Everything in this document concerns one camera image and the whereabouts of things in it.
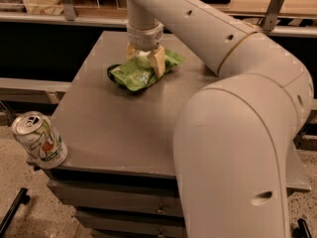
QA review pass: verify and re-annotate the drawer with knob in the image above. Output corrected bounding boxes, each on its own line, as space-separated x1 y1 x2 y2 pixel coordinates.
75 211 187 238
48 179 183 217

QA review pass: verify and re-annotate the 7up soda can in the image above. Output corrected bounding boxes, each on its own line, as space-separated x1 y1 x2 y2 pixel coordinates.
11 111 67 169

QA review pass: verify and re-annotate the grey metal bracket left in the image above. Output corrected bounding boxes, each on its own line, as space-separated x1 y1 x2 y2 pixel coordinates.
60 0 77 21

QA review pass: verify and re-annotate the grey drawer cabinet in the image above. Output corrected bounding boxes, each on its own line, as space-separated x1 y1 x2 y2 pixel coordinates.
27 30 311 238

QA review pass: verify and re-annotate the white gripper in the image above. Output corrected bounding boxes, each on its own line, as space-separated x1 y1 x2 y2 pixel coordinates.
127 24 165 78

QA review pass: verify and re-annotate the black bar lower left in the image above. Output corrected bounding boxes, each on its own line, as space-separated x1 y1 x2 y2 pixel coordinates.
0 187 30 238

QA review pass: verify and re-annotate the green rice chip bag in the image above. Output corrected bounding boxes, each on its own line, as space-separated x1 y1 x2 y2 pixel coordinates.
107 50 185 93

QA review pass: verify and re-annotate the black bar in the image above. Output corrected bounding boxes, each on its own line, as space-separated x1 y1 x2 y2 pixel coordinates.
0 187 30 238
293 218 312 238

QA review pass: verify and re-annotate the black bar lower right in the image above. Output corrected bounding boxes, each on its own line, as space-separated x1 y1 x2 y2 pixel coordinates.
293 218 312 238

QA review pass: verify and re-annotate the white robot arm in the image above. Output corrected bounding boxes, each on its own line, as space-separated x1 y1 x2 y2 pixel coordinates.
127 0 314 238

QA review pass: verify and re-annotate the grey metal bracket right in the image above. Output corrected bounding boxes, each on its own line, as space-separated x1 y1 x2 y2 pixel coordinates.
260 0 285 31

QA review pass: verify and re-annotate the grey metal bracket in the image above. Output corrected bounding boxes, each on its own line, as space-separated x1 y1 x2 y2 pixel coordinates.
60 0 77 21
260 0 285 31

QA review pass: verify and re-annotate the top drawer with knob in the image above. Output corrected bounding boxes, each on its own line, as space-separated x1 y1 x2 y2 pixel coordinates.
48 179 183 217

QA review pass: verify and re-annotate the grey bench left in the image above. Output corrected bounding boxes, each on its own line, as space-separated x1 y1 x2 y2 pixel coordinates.
0 77 70 104

